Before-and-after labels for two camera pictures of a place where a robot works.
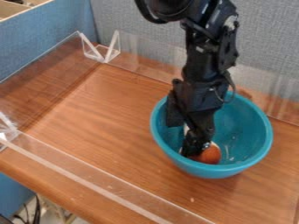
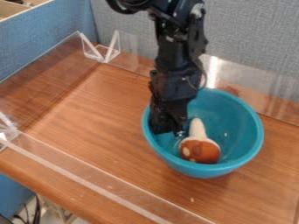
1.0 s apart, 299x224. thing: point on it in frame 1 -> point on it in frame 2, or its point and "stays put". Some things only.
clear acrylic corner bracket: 99,52 stays put
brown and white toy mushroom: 210,155 stays put
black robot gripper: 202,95 -> 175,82
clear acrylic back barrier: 266,71 stays put
